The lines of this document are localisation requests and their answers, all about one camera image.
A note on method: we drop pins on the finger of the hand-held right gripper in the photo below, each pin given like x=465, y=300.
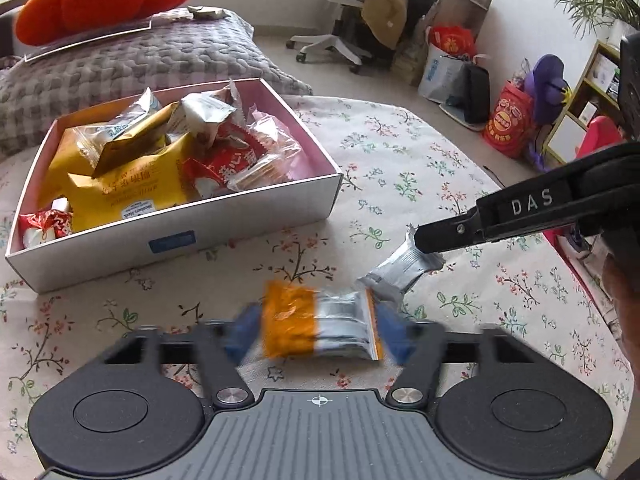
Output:
x=525, y=205

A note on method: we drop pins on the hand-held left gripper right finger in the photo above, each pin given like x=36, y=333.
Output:
x=395, y=335

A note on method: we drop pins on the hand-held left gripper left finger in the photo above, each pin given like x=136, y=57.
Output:
x=245, y=335

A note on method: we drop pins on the orange silver snack packet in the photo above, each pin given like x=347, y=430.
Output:
x=290, y=320

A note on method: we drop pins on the grey snack packet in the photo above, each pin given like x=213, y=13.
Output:
x=395, y=275

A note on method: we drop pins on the white cardboard box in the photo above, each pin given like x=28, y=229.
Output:
x=275, y=215

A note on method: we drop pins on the large yellow snack packet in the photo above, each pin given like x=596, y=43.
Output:
x=125, y=190

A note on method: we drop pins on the small red snack packet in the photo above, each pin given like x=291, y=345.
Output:
x=45, y=222

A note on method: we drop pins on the white snack packet blue print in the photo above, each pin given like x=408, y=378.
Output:
x=125, y=120

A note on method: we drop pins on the person's right forearm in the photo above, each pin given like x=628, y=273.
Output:
x=625, y=300

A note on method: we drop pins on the pink plastic object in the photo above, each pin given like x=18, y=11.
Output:
x=602, y=135

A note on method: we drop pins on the wooden shelf unit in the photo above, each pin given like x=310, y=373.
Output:
x=570, y=135

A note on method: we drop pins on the red yellow shopping bag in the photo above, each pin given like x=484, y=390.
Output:
x=510, y=120

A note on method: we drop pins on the black bag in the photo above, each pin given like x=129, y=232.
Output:
x=475, y=92

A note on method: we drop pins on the purple hat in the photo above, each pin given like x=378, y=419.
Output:
x=547, y=80

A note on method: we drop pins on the white blue shopping bag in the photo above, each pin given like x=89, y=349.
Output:
x=440, y=75

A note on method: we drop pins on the red gift bag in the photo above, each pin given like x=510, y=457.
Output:
x=450, y=40

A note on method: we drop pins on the pink cracker packet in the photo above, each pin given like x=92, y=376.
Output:
x=270, y=155

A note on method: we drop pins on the stack of cardboard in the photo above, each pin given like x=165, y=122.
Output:
x=410, y=60

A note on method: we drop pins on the shiny gold snack packet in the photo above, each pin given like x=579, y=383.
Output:
x=145, y=135

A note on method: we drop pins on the crumpled silver snack packet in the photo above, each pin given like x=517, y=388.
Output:
x=200, y=110

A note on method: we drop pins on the beige jacket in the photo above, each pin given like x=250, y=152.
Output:
x=385, y=5

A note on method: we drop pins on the white office chair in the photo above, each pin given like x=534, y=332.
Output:
x=325, y=42

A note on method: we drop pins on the grey quilted cushion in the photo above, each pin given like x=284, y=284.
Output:
x=150, y=60

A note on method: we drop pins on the silver green packet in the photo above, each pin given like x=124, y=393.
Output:
x=207, y=11

